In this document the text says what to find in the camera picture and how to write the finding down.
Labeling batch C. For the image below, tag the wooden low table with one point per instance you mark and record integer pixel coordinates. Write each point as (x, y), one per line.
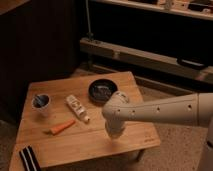
(81, 141)

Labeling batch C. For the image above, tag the black white striped cloth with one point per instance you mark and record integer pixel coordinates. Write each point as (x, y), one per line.
(29, 159)

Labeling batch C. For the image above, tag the orange carrot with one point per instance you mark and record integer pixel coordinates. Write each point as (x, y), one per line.
(59, 128)

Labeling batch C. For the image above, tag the black handle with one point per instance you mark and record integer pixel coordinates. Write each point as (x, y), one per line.
(192, 65)

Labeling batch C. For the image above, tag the wooden shelf beam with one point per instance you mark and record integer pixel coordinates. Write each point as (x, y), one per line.
(146, 59)

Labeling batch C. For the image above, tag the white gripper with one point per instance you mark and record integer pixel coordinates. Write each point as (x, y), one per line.
(114, 129)

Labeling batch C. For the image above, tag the dark ceramic bowl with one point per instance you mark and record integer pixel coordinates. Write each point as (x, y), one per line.
(101, 90)

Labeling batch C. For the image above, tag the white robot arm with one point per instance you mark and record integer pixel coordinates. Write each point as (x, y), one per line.
(194, 109)

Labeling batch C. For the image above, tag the white lotion bottle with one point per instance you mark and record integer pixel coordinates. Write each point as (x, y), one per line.
(79, 110)

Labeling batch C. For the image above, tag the metal pole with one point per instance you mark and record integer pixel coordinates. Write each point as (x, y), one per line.
(90, 34)

